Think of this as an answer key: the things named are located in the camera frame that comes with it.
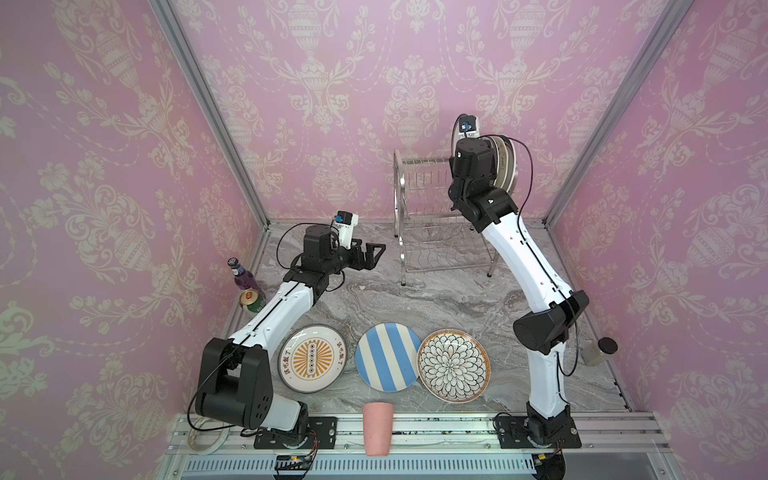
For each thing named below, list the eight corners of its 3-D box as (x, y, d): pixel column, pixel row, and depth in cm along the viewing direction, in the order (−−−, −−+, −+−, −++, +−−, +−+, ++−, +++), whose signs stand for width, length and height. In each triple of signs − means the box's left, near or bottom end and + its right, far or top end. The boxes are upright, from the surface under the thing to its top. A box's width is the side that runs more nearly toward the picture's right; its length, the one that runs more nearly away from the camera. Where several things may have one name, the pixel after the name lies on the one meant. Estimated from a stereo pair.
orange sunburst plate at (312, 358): (272, 392, 82) (270, 390, 81) (288, 327, 94) (286, 324, 93) (343, 392, 82) (342, 390, 81) (349, 327, 94) (349, 324, 93)
